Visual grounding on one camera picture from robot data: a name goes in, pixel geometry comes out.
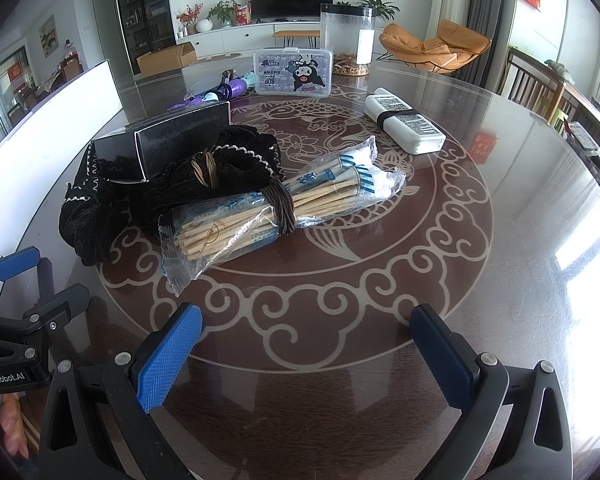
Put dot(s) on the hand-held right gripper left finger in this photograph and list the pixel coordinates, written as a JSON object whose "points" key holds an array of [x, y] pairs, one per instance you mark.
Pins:
{"points": [[170, 355]]}

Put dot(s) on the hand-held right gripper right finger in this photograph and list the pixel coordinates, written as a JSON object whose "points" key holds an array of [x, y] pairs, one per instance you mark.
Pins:
{"points": [[445, 360]]}

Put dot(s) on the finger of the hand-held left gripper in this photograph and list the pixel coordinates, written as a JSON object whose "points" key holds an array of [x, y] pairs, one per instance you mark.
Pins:
{"points": [[15, 266], [60, 305]]}

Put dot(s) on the black knit cloth white trim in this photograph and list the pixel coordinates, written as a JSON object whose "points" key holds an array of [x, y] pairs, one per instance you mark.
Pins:
{"points": [[105, 220]]}

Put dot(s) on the white cardboard box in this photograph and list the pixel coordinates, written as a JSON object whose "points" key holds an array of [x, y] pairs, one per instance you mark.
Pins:
{"points": [[45, 125]]}

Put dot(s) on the bundle of wooden chopsticks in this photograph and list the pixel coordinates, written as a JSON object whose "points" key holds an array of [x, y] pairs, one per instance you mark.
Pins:
{"points": [[240, 220]]}

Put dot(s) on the black rectangular box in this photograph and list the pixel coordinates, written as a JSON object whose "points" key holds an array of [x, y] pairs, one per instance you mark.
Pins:
{"points": [[180, 135]]}

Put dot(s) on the purple and teal toy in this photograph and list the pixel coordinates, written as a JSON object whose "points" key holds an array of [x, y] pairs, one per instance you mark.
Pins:
{"points": [[237, 89]]}

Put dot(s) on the person's left hand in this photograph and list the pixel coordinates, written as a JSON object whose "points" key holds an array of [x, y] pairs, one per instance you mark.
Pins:
{"points": [[15, 425]]}

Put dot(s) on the brown cardboard box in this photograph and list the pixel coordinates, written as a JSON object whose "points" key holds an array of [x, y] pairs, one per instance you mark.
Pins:
{"points": [[165, 57]]}

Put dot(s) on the dark wooden slatted chair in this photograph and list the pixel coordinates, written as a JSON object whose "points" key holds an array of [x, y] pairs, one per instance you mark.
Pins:
{"points": [[530, 82]]}

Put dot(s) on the tall dark glass shelf cabinet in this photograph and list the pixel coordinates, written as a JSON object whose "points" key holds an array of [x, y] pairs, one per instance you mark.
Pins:
{"points": [[142, 5]]}

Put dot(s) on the red flower arrangement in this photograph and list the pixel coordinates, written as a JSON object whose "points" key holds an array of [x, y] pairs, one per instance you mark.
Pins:
{"points": [[189, 15]]}

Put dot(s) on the white round vase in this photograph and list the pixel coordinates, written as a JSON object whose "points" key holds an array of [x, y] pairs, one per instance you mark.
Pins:
{"points": [[204, 25]]}

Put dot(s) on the clear plastic box cartoon print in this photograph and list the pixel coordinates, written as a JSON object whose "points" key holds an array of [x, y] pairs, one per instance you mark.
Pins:
{"points": [[292, 72]]}

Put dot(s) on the orange lounge chair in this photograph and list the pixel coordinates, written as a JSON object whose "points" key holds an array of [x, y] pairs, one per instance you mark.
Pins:
{"points": [[455, 42]]}

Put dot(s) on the white television cabinet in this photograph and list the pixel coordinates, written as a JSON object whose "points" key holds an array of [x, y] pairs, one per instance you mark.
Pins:
{"points": [[240, 37]]}

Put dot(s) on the clear cylinder container black lid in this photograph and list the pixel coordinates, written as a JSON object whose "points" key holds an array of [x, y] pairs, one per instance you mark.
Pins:
{"points": [[345, 35]]}

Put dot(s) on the red gift box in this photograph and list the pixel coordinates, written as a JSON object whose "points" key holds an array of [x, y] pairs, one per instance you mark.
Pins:
{"points": [[242, 12]]}

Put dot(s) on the orange bench with black legs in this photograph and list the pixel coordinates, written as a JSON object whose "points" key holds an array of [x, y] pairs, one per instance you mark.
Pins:
{"points": [[295, 34]]}

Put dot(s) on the grey curtain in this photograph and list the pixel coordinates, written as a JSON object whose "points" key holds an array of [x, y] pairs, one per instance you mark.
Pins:
{"points": [[490, 15]]}

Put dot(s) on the green potted plant white pot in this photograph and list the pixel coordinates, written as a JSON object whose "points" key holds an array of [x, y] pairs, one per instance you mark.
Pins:
{"points": [[380, 6]]}

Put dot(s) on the framed wall painting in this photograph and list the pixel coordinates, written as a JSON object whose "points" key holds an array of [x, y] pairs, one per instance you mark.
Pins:
{"points": [[48, 35]]}

